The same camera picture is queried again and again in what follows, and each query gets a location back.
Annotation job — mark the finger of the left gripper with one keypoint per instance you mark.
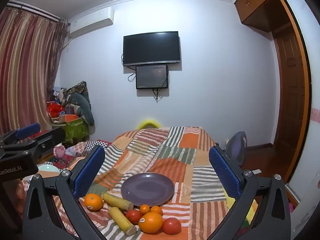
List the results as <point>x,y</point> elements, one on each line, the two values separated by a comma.
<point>14,136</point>
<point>42,144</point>

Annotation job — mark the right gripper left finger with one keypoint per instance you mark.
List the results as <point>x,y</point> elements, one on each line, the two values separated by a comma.
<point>41,219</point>

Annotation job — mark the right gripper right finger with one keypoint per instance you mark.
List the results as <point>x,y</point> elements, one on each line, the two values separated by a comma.
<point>272,217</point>

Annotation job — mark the large plain orange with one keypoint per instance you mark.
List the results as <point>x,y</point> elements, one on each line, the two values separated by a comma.
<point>93,202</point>

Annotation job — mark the small red tomato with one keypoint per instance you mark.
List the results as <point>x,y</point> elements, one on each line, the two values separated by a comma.
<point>134,216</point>

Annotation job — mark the large red tomato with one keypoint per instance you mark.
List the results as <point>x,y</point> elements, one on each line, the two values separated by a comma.
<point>171,226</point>

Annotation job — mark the small mandarin orange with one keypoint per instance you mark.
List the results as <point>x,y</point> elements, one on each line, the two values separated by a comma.
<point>144,209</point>
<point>156,209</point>

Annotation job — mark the orange with Dole sticker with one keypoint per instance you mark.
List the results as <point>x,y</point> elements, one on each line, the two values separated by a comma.
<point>151,222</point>

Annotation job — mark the pink plush toy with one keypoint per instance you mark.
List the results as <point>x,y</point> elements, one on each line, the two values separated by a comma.
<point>59,151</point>

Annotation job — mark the red bag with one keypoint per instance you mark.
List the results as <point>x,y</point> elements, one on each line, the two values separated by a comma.
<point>54,109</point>

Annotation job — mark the green storage box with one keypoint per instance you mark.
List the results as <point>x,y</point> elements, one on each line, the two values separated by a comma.
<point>76,129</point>

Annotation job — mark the blue grey backpack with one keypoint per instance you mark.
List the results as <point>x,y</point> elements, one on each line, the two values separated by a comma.
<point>236,148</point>

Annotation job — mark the patterned dark cushion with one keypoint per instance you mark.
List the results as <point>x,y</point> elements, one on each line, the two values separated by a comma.
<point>80,88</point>

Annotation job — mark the red striped curtain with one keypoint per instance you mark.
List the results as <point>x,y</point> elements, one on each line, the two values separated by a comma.
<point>31,47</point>

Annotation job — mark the striped patchwork bed blanket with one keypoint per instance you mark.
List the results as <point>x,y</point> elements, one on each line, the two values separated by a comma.
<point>198,201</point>

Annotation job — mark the purple round plate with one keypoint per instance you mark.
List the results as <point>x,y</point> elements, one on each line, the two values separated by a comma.
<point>152,189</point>

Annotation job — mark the yellow fluffy object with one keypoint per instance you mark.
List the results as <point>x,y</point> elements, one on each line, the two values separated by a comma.
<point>149,123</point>

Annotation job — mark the brown wooden door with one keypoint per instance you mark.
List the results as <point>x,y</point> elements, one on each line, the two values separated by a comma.
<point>292,95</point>

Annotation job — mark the white air conditioner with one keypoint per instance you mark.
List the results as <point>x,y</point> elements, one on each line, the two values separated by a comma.
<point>91,22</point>

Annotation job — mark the wooden overhead cabinet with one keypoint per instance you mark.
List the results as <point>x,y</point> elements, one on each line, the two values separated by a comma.
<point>265,15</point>

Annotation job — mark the small black wall monitor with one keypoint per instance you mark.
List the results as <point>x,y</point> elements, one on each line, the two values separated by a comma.
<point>152,77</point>

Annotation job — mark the black wall television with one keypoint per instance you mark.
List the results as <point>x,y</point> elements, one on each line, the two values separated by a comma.
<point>151,48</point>

